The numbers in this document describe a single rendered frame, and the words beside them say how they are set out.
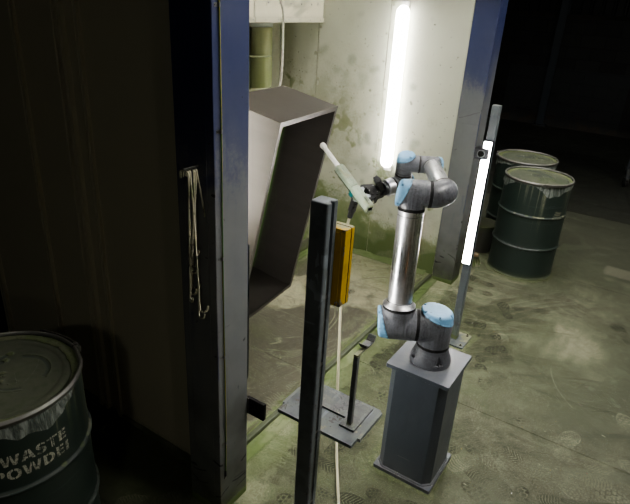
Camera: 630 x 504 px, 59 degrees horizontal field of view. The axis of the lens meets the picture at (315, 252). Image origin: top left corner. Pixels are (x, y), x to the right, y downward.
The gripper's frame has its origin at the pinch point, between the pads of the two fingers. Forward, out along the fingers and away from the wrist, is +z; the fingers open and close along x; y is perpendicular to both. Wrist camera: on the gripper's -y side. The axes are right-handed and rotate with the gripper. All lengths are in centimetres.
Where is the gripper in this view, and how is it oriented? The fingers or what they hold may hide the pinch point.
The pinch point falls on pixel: (354, 196)
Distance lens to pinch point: 283.2
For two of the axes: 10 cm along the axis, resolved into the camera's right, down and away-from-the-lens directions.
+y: -1.8, 5.7, 8.0
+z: -8.5, 3.1, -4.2
